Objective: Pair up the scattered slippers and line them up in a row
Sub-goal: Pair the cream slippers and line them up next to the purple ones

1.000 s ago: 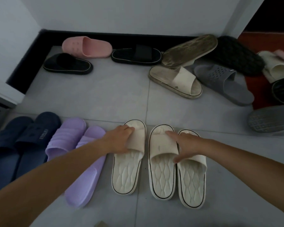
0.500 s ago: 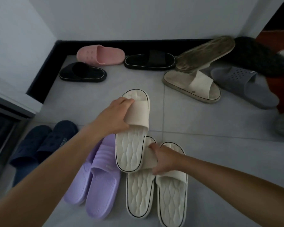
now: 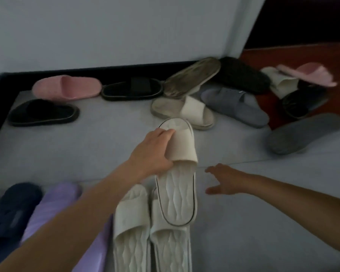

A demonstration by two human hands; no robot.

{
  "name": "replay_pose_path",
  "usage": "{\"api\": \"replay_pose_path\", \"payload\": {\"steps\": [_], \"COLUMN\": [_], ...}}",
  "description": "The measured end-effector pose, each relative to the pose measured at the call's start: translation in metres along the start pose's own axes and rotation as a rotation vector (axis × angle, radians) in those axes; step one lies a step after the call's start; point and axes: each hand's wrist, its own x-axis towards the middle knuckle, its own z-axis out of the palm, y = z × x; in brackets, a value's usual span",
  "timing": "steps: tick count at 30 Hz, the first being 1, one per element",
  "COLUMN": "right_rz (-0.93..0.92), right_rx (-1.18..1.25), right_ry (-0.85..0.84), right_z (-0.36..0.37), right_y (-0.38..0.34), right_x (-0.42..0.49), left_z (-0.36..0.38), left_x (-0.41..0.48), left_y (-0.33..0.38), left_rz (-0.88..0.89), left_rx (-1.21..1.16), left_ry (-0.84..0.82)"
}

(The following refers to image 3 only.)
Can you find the person's left hand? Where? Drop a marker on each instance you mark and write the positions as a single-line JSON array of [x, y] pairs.
[[150, 158]]

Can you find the person's right hand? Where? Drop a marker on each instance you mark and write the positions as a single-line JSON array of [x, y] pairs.
[[229, 181]]

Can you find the black slipper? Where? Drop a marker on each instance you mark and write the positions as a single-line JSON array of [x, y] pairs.
[[42, 111], [138, 87], [240, 75], [303, 104]]

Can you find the grey perforated slipper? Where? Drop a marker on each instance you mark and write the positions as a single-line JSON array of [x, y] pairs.
[[303, 135], [235, 104]]

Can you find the pink slipper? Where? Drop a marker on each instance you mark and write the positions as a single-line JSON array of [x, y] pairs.
[[73, 87], [308, 72]]

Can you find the purple slipper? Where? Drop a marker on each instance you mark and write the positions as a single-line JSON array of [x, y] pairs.
[[97, 252], [53, 203]]

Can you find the person's right forearm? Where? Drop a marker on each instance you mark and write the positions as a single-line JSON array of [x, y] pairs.
[[306, 206]]

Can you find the person's left forearm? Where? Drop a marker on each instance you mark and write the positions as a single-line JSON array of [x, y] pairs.
[[68, 232]]

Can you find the black baseboard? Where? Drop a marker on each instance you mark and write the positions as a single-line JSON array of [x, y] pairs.
[[116, 71]]

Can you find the dark wooden door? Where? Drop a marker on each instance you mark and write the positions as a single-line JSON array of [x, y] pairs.
[[300, 19]]

